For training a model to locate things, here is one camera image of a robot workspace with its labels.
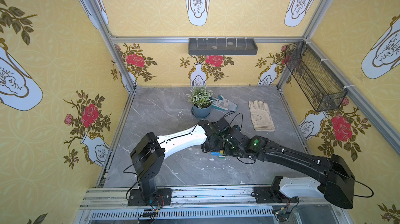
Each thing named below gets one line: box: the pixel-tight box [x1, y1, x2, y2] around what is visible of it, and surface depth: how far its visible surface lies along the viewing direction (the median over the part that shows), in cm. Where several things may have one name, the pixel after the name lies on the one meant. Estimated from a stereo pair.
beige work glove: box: [248, 100, 276, 132], surface depth 105 cm
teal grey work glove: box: [211, 94, 239, 112], surface depth 112 cm
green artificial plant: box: [185, 85, 215, 109], surface depth 94 cm
